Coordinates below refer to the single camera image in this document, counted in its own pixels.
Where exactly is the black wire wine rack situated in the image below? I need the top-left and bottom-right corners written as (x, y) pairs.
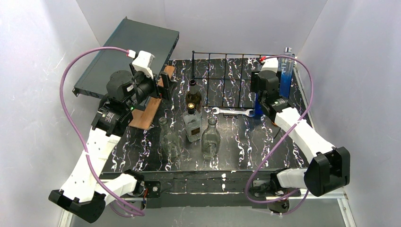
top-left (191, 51), bottom-right (270, 109)

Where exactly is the blue square water bottle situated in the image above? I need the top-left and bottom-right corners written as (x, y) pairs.
top-left (254, 93), bottom-right (264, 117)

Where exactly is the purple cable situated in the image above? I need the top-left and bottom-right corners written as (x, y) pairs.
top-left (59, 47), bottom-right (146, 218)
top-left (244, 55), bottom-right (314, 217)

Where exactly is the clear glass bottle green rim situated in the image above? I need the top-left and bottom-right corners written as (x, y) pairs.
top-left (201, 116), bottom-right (221, 159)

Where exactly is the dark grey metal box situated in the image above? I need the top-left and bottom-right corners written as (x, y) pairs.
top-left (72, 18), bottom-right (179, 99)

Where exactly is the wooden board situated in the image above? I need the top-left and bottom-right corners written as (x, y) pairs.
top-left (129, 65), bottom-right (176, 130)

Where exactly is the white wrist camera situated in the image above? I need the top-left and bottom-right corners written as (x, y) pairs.
top-left (132, 51), bottom-right (155, 79)
top-left (260, 56), bottom-right (279, 73)

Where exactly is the silver open-end wrench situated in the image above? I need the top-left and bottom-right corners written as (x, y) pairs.
top-left (211, 107), bottom-right (254, 117)

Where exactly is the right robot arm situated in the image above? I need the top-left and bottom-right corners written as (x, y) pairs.
top-left (250, 70), bottom-right (350, 197)

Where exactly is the clear glass bottle left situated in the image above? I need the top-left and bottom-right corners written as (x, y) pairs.
top-left (158, 117), bottom-right (181, 158)

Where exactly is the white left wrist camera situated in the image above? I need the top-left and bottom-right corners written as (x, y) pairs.
top-left (132, 51), bottom-right (155, 79)

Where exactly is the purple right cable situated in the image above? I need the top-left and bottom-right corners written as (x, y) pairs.
top-left (244, 55), bottom-right (314, 217)

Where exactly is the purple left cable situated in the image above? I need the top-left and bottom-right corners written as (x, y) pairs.
top-left (59, 47), bottom-right (146, 218)

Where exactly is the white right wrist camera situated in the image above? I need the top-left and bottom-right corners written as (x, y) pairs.
top-left (260, 56), bottom-right (279, 73)

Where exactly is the dark green wine bottle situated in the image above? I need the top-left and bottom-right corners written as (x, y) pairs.
top-left (185, 79), bottom-right (202, 116)

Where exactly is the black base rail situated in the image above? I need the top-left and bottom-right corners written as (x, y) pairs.
top-left (100, 170), bottom-right (301, 210)

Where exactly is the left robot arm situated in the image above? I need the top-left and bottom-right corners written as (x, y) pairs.
top-left (48, 70), bottom-right (174, 223)

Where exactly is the black bit holder strip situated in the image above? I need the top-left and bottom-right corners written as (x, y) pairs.
top-left (223, 113), bottom-right (238, 119)

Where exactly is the clear square liquor bottle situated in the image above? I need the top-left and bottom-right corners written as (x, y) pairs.
top-left (183, 103), bottom-right (201, 143)

